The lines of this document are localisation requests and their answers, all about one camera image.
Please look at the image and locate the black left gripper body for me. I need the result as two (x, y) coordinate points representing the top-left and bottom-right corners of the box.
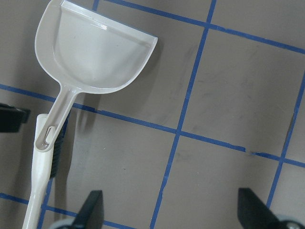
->
(0, 103), (31, 133)

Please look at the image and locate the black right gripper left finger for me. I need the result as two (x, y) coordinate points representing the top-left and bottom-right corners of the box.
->
(71, 190), (104, 229)

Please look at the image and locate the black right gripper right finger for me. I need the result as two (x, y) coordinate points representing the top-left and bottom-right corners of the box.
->
(237, 188), (305, 229)

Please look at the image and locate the white hand brush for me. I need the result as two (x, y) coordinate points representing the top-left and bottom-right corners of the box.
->
(22, 125), (66, 229)

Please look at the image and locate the white plastic dustpan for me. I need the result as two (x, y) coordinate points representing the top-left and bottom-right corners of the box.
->
(34, 0), (158, 152)

